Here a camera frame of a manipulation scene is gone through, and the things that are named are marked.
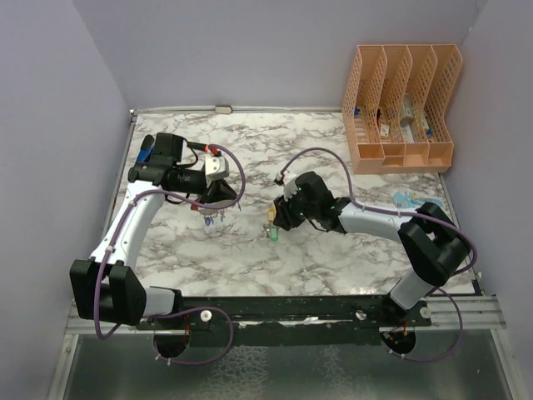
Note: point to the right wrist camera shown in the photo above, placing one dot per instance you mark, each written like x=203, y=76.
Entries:
x=287, y=180

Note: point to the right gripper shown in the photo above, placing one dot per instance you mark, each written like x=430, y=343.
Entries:
x=284, y=217

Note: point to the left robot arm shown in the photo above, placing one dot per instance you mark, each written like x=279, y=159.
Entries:
x=168, y=168

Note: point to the green tag key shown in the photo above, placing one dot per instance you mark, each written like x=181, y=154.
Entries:
x=271, y=232

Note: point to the blue stapler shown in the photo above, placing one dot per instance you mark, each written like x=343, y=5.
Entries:
x=146, y=149

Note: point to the light blue packaged item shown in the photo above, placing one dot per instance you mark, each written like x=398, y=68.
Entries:
x=406, y=199

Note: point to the yellow tag key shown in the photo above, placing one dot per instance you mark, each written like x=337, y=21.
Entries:
x=271, y=214

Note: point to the white table edge clip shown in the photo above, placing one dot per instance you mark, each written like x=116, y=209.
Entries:
x=223, y=109

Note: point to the peach plastic file organizer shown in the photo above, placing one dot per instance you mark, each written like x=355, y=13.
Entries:
x=395, y=104

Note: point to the orange black highlighter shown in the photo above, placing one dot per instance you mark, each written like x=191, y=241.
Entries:
x=198, y=146

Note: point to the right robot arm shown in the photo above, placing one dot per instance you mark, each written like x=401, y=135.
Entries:
x=432, y=243

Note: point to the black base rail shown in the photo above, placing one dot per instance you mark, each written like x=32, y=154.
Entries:
x=286, y=321

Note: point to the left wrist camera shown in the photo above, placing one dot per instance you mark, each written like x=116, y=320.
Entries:
x=216, y=167

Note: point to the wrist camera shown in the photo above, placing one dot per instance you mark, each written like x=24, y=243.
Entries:
x=287, y=180
x=216, y=167

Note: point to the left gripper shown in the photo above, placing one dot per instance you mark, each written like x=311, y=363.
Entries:
x=217, y=191

